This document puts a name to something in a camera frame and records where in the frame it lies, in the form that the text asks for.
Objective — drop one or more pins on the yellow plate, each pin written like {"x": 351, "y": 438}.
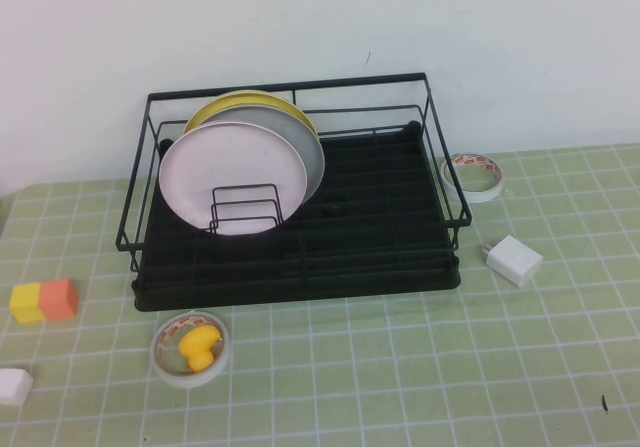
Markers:
{"x": 240, "y": 98}

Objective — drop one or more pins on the black plastic drip tray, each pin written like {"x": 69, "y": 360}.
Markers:
{"x": 350, "y": 267}

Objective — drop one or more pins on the pink plate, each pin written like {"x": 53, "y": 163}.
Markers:
{"x": 225, "y": 167}

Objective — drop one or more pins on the green checked tablecloth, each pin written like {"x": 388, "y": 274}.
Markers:
{"x": 450, "y": 367}

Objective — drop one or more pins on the white power adapter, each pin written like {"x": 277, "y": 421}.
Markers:
{"x": 515, "y": 259}

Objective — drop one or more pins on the orange cube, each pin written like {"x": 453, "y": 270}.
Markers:
{"x": 57, "y": 299}

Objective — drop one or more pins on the yellow cube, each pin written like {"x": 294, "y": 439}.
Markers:
{"x": 27, "y": 304}

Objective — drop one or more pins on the white tape roll orange print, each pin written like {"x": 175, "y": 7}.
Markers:
{"x": 190, "y": 381}
{"x": 477, "y": 197}

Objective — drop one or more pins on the grey plate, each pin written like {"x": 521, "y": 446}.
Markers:
{"x": 300, "y": 152}

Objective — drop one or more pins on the white rectangular block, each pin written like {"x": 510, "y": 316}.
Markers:
{"x": 12, "y": 387}

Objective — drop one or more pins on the yellow rubber duck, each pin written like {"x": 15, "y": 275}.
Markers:
{"x": 197, "y": 349}

